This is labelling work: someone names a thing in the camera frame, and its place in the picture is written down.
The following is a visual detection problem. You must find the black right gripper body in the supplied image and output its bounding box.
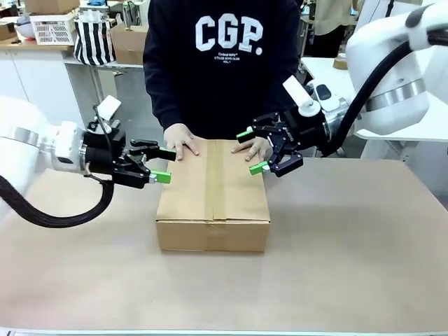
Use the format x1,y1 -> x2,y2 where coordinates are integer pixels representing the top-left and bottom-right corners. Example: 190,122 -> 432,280
278,106 -> 329,152

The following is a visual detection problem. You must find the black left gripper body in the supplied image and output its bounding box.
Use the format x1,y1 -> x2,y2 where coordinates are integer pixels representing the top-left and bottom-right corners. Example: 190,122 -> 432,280
82,129 -> 132,175

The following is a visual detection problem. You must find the brown cardboard shipping box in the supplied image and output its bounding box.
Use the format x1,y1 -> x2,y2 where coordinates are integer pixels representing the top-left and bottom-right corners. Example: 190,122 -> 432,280
155,139 -> 272,253

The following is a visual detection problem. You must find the person's left forearm black sleeve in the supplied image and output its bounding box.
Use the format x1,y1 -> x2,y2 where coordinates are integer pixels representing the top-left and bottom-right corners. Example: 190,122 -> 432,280
255,71 -> 300,139

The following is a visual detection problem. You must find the person's right forearm black sleeve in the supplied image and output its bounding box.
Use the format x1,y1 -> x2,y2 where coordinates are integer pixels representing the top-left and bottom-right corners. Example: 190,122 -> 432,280
143,69 -> 186,133

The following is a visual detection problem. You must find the large open cardboard box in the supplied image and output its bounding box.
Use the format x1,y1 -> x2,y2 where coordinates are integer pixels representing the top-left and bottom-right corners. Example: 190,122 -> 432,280
110,23 -> 150,66

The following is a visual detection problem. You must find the small cardboard box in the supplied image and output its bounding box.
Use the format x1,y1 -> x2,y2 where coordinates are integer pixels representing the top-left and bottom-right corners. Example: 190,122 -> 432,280
0,19 -> 18,42

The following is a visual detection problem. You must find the cardboard box on shelf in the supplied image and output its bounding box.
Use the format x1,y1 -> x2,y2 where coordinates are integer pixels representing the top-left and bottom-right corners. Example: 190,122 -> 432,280
24,0 -> 81,15

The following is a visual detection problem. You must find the person's left hand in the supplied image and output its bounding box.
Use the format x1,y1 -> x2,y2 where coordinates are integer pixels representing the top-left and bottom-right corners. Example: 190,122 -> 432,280
231,136 -> 271,163

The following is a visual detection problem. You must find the person's right hand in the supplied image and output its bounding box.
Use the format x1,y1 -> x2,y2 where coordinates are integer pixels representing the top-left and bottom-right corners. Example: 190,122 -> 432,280
163,125 -> 202,162

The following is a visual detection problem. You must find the person in black sweatshirt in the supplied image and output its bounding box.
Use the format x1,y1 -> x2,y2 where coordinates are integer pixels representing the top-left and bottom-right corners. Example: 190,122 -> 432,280
142,0 -> 302,141

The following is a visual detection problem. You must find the brown packing tape strip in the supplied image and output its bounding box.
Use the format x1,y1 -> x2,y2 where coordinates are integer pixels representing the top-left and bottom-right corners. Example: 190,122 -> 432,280
204,139 -> 230,232

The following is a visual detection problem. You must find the white table with metal legs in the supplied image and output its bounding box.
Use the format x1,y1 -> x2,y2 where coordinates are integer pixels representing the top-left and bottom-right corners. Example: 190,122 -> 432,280
62,55 -> 146,110

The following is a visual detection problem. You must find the white cabinet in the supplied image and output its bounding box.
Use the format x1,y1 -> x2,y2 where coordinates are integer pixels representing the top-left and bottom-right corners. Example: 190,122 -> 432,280
0,47 -> 95,126

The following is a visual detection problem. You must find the person in beige top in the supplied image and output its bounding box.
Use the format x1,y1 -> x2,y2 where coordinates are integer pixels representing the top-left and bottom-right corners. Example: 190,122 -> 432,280
314,0 -> 355,59

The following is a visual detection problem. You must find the black white striped bag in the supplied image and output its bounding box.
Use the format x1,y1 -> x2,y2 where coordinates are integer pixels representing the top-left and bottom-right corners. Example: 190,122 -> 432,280
73,17 -> 117,67

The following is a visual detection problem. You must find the white slotted plastic basket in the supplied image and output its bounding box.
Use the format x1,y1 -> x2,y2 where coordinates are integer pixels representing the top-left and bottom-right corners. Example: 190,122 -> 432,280
30,14 -> 77,46

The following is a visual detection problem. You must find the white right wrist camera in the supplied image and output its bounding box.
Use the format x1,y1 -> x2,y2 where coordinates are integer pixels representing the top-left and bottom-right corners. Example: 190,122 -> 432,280
282,76 -> 321,117

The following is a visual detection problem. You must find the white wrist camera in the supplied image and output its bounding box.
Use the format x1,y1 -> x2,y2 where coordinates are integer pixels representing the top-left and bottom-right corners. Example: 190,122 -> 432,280
282,76 -> 321,117
97,96 -> 122,120

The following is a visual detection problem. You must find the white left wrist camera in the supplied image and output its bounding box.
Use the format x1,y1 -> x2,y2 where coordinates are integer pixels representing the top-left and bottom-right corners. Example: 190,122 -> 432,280
97,96 -> 122,120

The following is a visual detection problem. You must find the black right arm cable sleeve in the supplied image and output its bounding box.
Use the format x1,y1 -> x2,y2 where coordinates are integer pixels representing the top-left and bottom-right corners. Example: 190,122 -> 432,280
316,29 -> 448,158

